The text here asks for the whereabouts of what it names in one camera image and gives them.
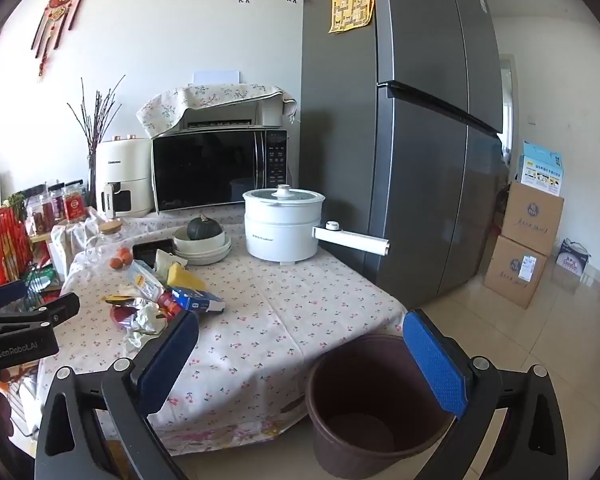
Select red plastic wrapper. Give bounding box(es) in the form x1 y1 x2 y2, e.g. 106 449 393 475
110 305 137 330

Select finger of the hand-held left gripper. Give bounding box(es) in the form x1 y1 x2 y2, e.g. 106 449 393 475
0 291 81 332
0 279 28 311

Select yellow foil wrapper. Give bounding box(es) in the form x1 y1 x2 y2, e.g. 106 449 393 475
104 294 162 311

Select dark green squash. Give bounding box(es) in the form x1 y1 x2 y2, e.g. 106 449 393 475
186 215 224 242

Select white countertop appliance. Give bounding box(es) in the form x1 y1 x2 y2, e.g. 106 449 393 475
184 101 286 133

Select glass jar wooden lid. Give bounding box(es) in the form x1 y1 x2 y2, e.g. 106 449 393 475
86 220 126 263

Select small milk carton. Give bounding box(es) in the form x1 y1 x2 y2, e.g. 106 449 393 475
125 260 170 302

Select white electric pot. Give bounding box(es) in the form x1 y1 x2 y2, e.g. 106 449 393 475
242 185 393 265

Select light blue printed box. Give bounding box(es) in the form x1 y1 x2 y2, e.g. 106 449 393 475
517 140 567 197

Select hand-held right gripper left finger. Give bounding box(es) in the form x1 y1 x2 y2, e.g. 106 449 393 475
34 310 201 480

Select bundle of red packets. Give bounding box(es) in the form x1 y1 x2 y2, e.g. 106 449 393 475
0 205 33 286

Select brown plastic bin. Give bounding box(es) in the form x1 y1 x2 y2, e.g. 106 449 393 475
306 334 463 480

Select grey refrigerator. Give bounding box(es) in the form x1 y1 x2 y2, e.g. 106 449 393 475
299 0 511 311

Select black plastic tray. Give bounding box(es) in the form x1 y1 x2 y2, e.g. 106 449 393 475
132 239 176 268

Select white shallow bowl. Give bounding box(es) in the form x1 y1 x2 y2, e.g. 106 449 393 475
175 245 232 266
172 232 232 261

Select blue and white carton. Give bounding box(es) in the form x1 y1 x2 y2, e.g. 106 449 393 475
171 286 227 315

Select white tissue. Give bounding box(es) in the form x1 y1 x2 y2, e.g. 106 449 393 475
124 302 170 356

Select yellow paper sheet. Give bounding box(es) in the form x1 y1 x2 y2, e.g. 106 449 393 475
329 0 376 35

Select white paper packaging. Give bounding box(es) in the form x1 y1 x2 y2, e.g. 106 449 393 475
155 250 188 281

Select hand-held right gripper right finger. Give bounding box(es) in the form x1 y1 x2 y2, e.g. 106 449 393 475
402 309 570 480

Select black microwave oven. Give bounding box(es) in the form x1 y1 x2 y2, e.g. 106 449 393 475
151 129 290 213

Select dried branches in vase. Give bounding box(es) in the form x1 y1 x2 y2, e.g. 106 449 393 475
66 74 127 206

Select cream air fryer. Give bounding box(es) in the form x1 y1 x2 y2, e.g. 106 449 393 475
95 135 155 218

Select red label spice jar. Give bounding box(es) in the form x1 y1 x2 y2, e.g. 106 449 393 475
62 182 88 223

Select white flat board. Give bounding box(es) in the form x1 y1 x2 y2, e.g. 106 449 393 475
192 71 241 86

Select floral cloth cover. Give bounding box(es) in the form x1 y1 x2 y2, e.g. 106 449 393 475
136 82 301 138

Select yellow green sponge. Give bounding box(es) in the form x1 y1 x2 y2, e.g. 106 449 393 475
166 262 207 292

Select white plastic bag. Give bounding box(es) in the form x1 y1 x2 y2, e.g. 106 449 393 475
52 222 88 281

